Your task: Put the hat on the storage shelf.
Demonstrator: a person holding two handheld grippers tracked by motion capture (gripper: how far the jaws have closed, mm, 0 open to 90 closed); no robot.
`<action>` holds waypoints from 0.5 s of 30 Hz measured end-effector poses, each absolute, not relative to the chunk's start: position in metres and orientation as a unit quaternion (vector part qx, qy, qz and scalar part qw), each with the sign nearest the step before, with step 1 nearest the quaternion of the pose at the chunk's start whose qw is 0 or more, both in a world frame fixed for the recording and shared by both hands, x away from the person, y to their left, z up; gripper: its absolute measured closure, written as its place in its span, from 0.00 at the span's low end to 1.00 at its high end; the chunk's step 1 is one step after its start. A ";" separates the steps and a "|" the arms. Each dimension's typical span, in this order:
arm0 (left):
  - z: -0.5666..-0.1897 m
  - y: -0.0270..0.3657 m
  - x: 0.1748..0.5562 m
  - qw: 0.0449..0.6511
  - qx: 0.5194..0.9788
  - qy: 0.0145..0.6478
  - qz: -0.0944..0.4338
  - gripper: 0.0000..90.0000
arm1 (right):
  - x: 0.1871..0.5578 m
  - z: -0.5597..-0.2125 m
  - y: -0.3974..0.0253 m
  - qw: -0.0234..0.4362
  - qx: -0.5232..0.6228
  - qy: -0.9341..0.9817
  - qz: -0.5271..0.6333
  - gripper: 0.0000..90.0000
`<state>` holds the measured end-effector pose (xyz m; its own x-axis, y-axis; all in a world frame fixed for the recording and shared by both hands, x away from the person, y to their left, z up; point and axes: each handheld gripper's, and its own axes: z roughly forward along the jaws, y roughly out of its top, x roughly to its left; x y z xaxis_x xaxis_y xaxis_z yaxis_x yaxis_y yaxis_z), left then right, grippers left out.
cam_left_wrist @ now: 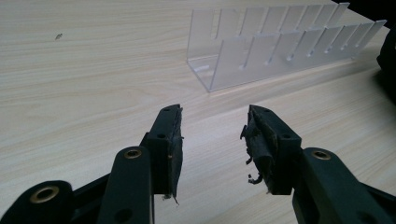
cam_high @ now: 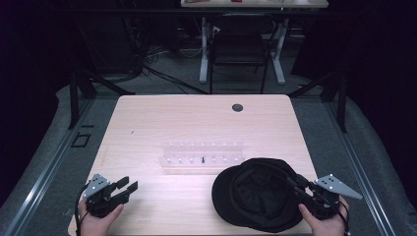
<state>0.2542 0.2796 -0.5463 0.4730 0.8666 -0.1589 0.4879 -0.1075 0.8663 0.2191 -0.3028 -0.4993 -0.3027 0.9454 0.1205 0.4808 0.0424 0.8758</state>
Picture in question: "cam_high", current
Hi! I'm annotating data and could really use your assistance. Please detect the clear acrylic peg rack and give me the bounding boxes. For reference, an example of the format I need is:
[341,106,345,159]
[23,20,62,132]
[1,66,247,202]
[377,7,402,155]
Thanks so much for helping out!
[158,141,247,170]

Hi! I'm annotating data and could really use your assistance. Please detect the aluminium floor rail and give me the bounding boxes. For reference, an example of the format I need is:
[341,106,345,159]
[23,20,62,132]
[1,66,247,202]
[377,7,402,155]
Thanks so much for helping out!
[326,101,397,236]
[3,97,96,236]

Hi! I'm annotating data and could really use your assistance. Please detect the black folding chair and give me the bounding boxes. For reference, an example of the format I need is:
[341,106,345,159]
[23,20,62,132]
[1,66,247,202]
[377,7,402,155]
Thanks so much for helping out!
[208,13,277,95]

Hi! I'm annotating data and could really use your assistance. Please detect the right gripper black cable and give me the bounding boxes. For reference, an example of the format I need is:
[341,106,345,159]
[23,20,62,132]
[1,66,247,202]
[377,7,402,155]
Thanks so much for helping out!
[336,200,351,236]

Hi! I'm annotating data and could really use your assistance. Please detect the black cap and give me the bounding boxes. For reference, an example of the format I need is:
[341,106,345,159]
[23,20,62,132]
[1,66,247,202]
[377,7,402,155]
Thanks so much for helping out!
[210,157,317,234]

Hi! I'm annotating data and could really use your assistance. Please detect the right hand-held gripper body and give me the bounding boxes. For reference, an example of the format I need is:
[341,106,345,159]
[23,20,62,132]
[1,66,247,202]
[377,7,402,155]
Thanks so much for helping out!
[306,173,364,220]

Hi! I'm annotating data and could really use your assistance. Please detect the person's right hand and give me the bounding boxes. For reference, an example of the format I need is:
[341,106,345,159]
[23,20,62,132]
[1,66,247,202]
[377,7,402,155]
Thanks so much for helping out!
[298,196,351,236]

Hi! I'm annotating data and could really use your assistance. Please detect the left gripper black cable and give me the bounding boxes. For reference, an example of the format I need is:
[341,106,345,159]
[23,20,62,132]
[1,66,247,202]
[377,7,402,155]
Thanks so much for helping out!
[74,184,90,236]

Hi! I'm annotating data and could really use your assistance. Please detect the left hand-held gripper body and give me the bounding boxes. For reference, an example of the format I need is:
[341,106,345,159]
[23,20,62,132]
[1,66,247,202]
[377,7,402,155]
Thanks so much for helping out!
[82,173,132,219]

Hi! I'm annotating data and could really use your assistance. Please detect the person's left hand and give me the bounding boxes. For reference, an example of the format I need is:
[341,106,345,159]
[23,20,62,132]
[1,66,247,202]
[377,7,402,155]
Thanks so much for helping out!
[78,198,126,236]

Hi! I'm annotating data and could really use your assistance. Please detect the black floor cables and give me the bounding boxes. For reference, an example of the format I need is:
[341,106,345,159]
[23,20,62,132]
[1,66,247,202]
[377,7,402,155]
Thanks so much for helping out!
[143,45,210,96]

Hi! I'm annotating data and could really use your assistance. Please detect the white-legged background desk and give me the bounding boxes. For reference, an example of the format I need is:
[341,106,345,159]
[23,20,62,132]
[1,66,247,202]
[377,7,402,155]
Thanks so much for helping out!
[180,0,329,86]

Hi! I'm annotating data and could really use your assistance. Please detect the black metal frame stand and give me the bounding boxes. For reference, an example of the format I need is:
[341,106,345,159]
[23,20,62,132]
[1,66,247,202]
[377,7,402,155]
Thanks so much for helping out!
[68,69,136,130]
[287,70,348,134]

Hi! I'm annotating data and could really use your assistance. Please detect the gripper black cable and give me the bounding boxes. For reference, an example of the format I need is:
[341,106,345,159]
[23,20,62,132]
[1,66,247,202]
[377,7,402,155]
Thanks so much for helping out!
[336,200,351,236]
[74,184,90,236]

